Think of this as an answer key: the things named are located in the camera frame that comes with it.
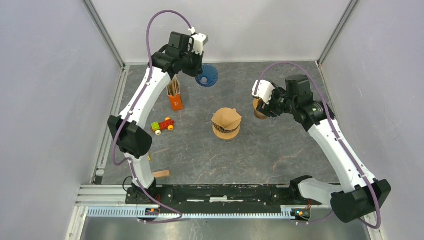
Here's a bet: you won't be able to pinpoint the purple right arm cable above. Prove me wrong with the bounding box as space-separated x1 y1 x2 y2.
255 62 382 230

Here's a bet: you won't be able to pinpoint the slotted aluminium rail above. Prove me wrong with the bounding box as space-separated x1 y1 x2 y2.
86 206 294 220

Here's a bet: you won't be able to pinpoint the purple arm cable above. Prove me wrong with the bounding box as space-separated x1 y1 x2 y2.
111 9 196 225
255 62 382 230

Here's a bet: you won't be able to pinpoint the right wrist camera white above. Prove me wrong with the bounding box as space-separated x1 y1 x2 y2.
251 80 275 105

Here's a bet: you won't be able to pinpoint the red toy brick car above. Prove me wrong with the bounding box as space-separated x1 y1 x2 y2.
150 117 175 136

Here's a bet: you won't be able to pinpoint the blue plastic dripper cone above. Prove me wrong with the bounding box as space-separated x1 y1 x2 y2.
194 63 219 88

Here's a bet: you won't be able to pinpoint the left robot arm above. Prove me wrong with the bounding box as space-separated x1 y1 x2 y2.
107 31 209 204

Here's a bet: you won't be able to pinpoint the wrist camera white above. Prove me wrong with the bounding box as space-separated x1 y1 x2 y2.
189 27 209 56
251 80 275 105

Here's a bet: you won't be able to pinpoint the wooden rectangular block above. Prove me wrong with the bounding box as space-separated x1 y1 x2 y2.
152 169 171 178

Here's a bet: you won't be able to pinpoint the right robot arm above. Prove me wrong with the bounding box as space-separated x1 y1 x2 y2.
251 74 392 223

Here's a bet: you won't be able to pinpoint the orange coffee filter box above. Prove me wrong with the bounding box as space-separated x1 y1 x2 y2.
166 75 184 112

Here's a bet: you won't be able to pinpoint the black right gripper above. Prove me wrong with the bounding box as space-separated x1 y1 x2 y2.
256 83 297 121

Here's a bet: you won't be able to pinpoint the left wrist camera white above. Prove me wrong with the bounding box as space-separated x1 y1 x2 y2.
189 27 209 56

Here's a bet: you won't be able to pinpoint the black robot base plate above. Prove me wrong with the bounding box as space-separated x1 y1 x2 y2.
125 184 320 215

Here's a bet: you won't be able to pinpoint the wooden dripper ring holder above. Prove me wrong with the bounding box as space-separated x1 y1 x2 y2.
253 98 268 120

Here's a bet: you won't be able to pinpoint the brown paper coffee filter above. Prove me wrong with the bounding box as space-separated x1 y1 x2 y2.
211 107 242 131

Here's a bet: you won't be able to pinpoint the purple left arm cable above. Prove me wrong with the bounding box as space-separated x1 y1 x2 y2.
111 9 196 225

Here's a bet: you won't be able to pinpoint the brown filters in box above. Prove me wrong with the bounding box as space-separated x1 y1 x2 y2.
167 75 180 97

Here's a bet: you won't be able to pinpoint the glass dripper with wooden collar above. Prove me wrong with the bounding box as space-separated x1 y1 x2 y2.
212 123 241 142

